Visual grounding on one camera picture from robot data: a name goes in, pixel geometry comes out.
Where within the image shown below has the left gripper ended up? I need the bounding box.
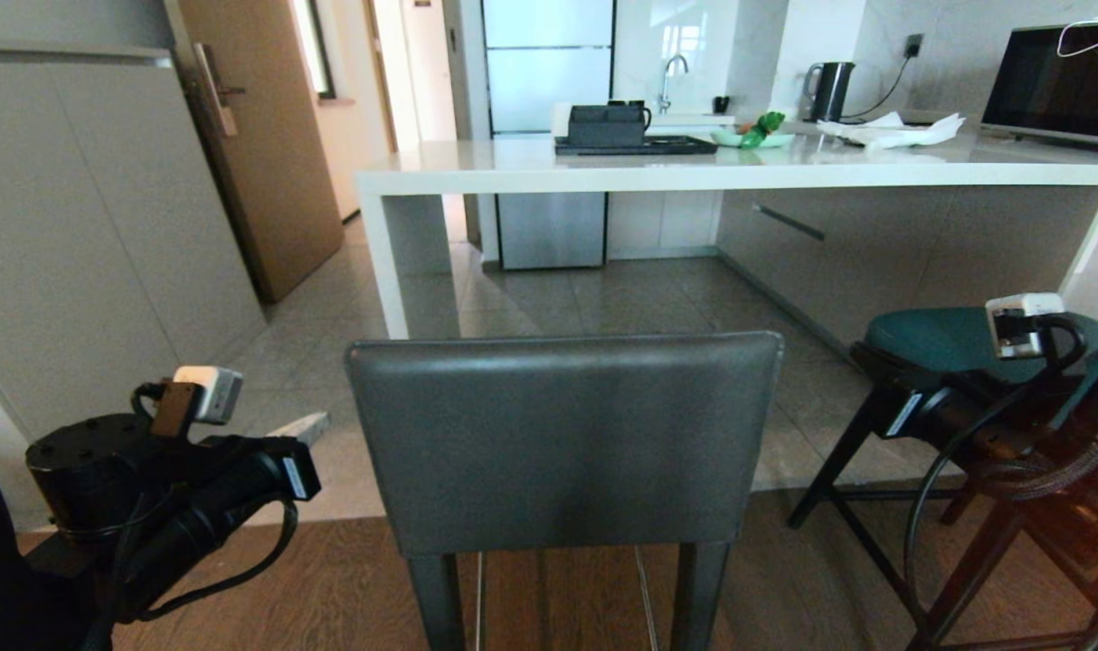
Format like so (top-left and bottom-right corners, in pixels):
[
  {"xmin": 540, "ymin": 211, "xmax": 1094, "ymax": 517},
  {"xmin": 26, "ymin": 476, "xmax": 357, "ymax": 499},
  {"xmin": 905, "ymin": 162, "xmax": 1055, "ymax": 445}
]
[{"xmin": 122, "ymin": 411, "xmax": 331, "ymax": 623}]

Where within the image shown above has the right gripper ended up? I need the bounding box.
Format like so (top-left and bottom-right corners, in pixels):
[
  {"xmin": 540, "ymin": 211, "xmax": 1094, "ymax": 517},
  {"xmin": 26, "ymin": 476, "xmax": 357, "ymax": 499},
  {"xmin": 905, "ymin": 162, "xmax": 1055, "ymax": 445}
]
[{"xmin": 852, "ymin": 342, "xmax": 977, "ymax": 446}]

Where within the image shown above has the green bar stool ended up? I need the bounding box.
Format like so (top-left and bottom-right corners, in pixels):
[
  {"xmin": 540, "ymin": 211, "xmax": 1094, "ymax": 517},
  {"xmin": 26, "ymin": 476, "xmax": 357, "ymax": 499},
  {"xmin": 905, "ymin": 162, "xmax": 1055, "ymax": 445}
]
[{"xmin": 788, "ymin": 306, "xmax": 1098, "ymax": 651}]

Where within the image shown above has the white kitchen counter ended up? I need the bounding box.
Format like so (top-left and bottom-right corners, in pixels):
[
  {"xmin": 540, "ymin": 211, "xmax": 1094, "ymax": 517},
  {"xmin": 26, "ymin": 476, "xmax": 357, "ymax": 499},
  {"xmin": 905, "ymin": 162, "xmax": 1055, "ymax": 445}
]
[{"xmin": 354, "ymin": 125, "xmax": 1098, "ymax": 341}]

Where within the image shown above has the grey chair backrest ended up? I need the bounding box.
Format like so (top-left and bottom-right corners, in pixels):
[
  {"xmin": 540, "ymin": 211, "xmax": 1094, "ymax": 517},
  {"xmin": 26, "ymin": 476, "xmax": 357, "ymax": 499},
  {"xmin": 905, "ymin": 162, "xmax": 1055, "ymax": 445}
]
[{"xmin": 345, "ymin": 330, "xmax": 785, "ymax": 651}]

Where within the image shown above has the brown wooden door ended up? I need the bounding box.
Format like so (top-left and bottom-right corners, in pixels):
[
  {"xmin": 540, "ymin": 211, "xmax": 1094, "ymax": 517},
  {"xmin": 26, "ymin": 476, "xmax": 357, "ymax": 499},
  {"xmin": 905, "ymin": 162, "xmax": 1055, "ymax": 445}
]
[{"xmin": 176, "ymin": 0, "xmax": 345, "ymax": 305}]

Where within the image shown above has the white paper wrapping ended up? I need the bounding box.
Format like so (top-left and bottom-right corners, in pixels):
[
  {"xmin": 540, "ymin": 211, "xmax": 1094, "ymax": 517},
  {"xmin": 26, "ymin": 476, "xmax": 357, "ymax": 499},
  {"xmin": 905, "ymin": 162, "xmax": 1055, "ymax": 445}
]
[{"xmin": 815, "ymin": 110, "xmax": 967, "ymax": 150}]

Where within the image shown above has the green vegetable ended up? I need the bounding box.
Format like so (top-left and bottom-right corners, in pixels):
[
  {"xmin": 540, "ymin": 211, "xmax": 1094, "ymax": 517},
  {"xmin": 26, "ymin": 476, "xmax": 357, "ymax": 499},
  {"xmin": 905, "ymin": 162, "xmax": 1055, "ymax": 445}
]
[{"xmin": 740, "ymin": 110, "xmax": 787, "ymax": 150}]

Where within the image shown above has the black electric kettle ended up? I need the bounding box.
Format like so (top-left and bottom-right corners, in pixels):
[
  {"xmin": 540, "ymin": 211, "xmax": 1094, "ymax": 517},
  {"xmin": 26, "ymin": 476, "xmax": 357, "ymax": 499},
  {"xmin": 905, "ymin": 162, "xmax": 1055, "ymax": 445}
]
[{"xmin": 801, "ymin": 61, "xmax": 858, "ymax": 124}]

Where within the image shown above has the pale green plate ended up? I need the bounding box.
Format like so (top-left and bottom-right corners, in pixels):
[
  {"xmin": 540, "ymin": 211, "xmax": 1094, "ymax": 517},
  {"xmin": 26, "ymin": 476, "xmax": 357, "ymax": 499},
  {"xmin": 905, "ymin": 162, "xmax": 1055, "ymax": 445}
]
[{"xmin": 710, "ymin": 127, "xmax": 797, "ymax": 150}]

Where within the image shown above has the microwave oven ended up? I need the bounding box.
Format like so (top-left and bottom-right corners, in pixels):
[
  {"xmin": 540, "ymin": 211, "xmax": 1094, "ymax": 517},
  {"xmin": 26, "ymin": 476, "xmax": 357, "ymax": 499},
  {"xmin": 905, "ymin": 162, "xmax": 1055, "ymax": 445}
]
[{"xmin": 980, "ymin": 19, "xmax": 1098, "ymax": 149}]

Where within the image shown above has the black tray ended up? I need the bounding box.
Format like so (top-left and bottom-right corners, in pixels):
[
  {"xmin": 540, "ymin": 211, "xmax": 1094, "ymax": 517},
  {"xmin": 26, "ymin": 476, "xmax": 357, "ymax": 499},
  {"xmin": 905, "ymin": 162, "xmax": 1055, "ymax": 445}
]
[{"xmin": 554, "ymin": 134, "xmax": 720, "ymax": 157}]

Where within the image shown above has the chrome faucet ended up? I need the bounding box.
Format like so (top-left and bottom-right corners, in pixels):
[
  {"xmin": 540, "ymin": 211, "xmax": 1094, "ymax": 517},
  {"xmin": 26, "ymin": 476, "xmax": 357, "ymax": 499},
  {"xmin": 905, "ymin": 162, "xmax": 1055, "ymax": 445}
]
[{"xmin": 655, "ymin": 53, "xmax": 691, "ymax": 115}]

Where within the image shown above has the black organiser box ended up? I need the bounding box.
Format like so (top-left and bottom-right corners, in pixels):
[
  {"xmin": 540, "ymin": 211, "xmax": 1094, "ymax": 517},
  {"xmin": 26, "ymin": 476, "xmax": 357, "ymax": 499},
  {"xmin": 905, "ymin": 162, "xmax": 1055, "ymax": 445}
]
[{"xmin": 566, "ymin": 100, "xmax": 653, "ymax": 148}]

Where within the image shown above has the silver refrigerator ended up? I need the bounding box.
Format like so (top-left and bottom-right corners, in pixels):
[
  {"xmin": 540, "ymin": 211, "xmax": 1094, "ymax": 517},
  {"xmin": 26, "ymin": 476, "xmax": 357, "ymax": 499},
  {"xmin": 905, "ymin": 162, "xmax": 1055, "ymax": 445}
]
[{"xmin": 480, "ymin": 0, "xmax": 617, "ymax": 271}]

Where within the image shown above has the black cable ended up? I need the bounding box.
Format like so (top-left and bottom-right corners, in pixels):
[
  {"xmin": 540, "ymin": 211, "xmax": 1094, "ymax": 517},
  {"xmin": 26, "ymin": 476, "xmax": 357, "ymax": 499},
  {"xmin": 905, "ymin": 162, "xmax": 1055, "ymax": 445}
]
[
  {"xmin": 137, "ymin": 495, "xmax": 299, "ymax": 625},
  {"xmin": 904, "ymin": 312, "xmax": 1089, "ymax": 638}
]

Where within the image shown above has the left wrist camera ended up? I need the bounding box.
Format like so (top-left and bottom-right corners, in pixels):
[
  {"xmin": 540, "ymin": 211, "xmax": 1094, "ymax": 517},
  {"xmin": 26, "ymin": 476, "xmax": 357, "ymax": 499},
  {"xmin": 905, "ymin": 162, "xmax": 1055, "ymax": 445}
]
[{"xmin": 133, "ymin": 365, "xmax": 244, "ymax": 440}]

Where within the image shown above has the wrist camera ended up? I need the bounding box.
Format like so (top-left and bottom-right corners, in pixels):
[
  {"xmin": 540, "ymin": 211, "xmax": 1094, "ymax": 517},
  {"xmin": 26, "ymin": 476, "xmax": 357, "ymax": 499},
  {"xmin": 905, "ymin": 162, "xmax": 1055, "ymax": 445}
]
[
  {"xmin": 133, "ymin": 365, "xmax": 244, "ymax": 440},
  {"xmin": 985, "ymin": 291, "xmax": 1067, "ymax": 361}
]

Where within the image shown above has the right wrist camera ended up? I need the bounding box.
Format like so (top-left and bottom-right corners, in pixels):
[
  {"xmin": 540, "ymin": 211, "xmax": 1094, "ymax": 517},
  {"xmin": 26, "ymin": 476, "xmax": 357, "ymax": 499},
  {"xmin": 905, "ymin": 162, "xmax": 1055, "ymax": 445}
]
[{"xmin": 985, "ymin": 291, "xmax": 1067, "ymax": 361}]

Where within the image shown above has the metal drawer handle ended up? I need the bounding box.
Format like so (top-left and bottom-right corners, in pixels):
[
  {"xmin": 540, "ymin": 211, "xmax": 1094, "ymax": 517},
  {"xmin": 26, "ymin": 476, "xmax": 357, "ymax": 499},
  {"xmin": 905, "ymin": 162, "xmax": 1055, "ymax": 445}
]
[{"xmin": 752, "ymin": 203, "xmax": 827, "ymax": 243}]

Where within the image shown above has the grey wall cabinet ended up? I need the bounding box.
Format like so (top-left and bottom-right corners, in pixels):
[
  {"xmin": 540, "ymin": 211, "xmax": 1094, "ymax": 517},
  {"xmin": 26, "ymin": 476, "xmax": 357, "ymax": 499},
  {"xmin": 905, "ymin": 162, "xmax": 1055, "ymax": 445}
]
[{"xmin": 0, "ymin": 39, "xmax": 268, "ymax": 533}]

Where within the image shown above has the black kettle power cord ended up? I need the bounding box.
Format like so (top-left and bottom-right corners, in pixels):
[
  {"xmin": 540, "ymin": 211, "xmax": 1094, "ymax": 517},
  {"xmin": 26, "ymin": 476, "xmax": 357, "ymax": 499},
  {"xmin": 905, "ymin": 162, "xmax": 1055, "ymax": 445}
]
[{"xmin": 843, "ymin": 50, "xmax": 917, "ymax": 122}]

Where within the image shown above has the metal door handle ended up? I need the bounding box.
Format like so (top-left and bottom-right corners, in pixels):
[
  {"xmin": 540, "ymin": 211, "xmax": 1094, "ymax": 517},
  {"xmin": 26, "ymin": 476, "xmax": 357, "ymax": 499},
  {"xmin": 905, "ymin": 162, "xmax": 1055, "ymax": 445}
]
[{"xmin": 193, "ymin": 42, "xmax": 248, "ymax": 138}]

